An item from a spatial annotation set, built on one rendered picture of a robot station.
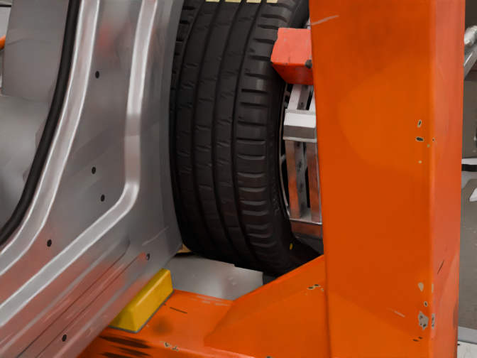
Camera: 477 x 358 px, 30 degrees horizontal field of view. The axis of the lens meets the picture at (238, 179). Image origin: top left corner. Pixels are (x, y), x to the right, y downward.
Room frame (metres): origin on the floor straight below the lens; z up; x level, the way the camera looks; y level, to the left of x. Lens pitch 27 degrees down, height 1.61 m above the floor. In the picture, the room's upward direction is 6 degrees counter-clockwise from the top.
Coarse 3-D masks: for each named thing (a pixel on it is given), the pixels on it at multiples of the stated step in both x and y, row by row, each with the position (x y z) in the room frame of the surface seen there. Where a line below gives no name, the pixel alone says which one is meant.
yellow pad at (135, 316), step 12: (156, 276) 1.36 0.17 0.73; (168, 276) 1.37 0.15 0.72; (144, 288) 1.32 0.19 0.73; (156, 288) 1.33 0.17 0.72; (168, 288) 1.36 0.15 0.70; (132, 300) 1.29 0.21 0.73; (144, 300) 1.30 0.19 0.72; (156, 300) 1.33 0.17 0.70; (132, 312) 1.26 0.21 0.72; (144, 312) 1.29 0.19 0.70; (156, 312) 1.32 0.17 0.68; (120, 324) 1.28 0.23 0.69; (132, 324) 1.26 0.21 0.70; (144, 324) 1.28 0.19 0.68
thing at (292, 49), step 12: (276, 36) 1.48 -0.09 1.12; (288, 36) 1.47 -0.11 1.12; (300, 36) 1.46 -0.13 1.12; (276, 48) 1.46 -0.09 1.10; (288, 48) 1.45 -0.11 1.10; (300, 48) 1.44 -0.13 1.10; (276, 60) 1.45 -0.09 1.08; (288, 60) 1.44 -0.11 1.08; (300, 60) 1.43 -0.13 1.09; (288, 72) 1.46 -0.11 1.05; (300, 72) 1.44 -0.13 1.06; (312, 72) 1.43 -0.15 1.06; (300, 84) 1.49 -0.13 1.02; (312, 84) 1.47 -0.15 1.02
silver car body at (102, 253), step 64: (0, 0) 2.75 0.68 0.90; (64, 0) 1.58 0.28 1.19; (128, 0) 1.41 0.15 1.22; (0, 64) 1.70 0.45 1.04; (64, 64) 1.28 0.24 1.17; (128, 64) 1.39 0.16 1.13; (0, 128) 1.43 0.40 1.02; (64, 128) 1.25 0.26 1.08; (128, 128) 1.35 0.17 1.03; (0, 192) 1.29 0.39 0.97; (64, 192) 1.20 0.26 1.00; (128, 192) 1.32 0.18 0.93; (0, 256) 1.09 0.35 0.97; (64, 256) 1.16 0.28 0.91; (128, 256) 1.27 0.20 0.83; (0, 320) 1.01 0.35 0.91; (64, 320) 1.11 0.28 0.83
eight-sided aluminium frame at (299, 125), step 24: (312, 96) 1.47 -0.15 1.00; (288, 120) 1.45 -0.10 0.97; (312, 120) 1.43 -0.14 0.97; (288, 144) 1.45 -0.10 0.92; (312, 144) 1.42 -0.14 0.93; (288, 168) 1.45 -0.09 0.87; (312, 168) 1.43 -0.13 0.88; (312, 192) 1.43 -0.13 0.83; (312, 216) 1.43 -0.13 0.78; (312, 240) 1.49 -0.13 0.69
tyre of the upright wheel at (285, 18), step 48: (192, 0) 1.66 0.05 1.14; (240, 0) 1.62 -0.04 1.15; (288, 0) 1.58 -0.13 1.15; (192, 48) 1.57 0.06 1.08; (240, 48) 1.53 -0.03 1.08; (192, 96) 1.51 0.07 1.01; (240, 96) 1.48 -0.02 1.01; (192, 144) 1.49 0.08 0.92; (240, 144) 1.44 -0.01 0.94; (192, 192) 1.48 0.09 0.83; (240, 192) 1.43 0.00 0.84; (192, 240) 1.54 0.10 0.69; (240, 240) 1.47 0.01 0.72; (288, 240) 1.49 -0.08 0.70
